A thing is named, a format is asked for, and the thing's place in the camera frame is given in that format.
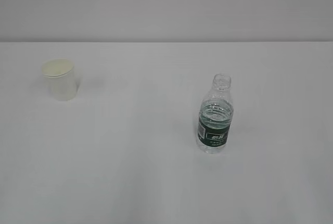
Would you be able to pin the clear green-label water bottle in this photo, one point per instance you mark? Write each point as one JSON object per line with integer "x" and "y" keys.
{"x": 215, "y": 115}

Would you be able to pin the white paper cup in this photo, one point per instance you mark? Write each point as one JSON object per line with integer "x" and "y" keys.
{"x": 59, "y": 74}

